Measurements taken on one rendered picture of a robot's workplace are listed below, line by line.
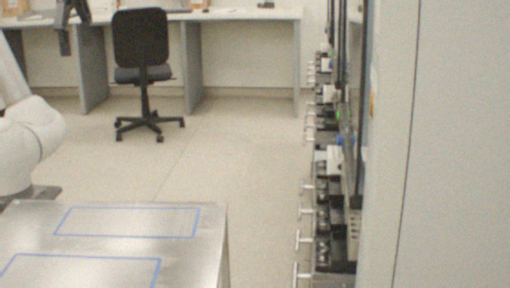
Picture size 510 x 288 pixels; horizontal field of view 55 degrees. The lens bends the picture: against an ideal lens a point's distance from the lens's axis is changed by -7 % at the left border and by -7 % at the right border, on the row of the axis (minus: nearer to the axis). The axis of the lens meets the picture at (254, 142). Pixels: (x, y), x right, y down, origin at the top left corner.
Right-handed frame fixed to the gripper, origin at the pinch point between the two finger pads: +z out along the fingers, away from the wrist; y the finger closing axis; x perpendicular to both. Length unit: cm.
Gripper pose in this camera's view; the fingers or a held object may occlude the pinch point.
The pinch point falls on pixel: (76, 46)
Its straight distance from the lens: 149.6
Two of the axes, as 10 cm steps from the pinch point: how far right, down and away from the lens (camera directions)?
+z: 0.2, 9.3, 3.6
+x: 9.9, 0.2, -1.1
